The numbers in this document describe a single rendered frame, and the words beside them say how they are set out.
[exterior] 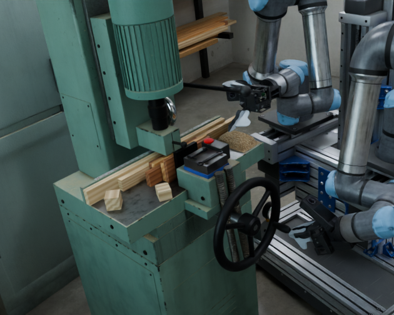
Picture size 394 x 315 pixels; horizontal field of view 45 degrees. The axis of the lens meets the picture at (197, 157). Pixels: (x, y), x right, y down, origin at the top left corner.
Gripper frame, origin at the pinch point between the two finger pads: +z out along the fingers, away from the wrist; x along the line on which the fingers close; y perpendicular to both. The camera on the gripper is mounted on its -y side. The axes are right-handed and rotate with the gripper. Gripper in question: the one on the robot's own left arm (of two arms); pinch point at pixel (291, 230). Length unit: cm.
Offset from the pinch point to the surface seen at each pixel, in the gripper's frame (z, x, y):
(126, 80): 11, -19, -62
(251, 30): 242, 301, -104
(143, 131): 24, -14, -48
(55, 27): 28, -21, -89
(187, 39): 209, 186, -112
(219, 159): 0.5, -10.6, -29.8
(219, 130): 24.5, 14.3, -36.2
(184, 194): 13.3, -18.8, -25.1
